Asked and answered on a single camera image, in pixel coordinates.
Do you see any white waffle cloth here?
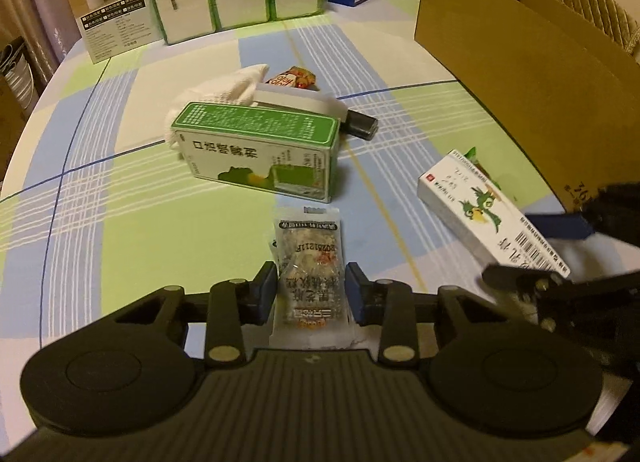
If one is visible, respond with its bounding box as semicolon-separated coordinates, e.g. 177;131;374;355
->
163;64;269;150

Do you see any purple curtain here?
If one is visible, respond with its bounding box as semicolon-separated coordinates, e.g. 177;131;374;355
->
1;0;80;82

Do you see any left tissue pack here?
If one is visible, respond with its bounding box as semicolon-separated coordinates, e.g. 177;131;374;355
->
153;0;216;45

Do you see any brown cardboard box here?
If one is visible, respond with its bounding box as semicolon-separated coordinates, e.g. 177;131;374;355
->
414;0;639;210

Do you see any checkered tablecloth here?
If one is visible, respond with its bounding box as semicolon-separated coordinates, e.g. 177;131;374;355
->
0;0;566;448

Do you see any red snack packet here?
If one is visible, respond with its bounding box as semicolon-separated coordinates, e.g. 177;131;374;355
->
266;66;319;91

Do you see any white square plastic box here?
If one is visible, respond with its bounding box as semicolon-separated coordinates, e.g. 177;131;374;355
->
254;83;348;122

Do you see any white green medicine box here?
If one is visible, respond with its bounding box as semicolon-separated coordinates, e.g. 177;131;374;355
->
418;149;570;279

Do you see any clear snack sachet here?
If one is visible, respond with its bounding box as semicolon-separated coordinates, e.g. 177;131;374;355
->
270;207;355;350

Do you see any black lighter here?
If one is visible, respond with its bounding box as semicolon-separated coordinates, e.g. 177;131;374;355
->
341;110;378;141

